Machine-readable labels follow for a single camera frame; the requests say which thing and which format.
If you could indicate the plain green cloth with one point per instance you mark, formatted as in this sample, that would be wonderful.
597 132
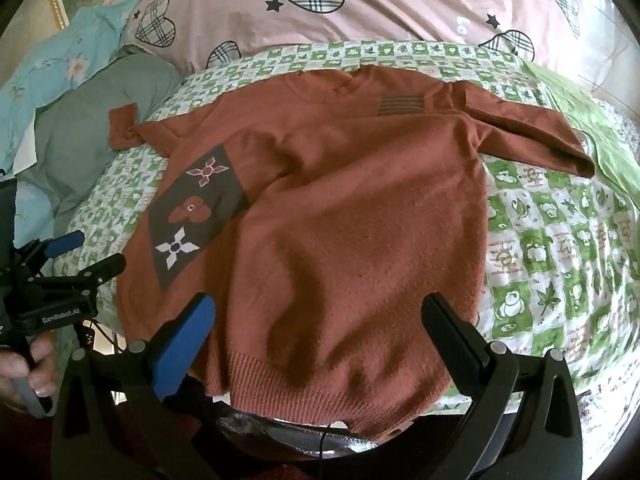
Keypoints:
585 115

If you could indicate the grey green cloth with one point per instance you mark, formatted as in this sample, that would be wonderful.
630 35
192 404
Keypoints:
95 130

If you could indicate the rust orange knit sweater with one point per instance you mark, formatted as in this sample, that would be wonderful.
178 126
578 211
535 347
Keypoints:
340 220

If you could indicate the green checkered bed sheet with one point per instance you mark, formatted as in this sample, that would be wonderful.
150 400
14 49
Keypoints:
545 260

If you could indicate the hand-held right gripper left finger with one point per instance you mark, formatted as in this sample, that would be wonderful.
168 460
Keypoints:
184 342

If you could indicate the person's left hand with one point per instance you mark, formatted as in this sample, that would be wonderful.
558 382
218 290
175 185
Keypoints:
44 367

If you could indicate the pink heart-pattern pillow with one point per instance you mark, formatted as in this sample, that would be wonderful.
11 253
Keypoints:
380 5

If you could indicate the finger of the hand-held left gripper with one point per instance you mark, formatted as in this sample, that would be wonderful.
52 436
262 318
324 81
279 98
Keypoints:
65 243
102 269

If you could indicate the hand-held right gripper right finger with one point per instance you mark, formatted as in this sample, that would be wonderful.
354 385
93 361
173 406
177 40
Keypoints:
445 332

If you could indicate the silver foil bag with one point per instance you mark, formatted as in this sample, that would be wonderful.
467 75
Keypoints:
270 432

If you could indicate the light blue floral cloth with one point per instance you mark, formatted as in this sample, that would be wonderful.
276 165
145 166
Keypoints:
75 60

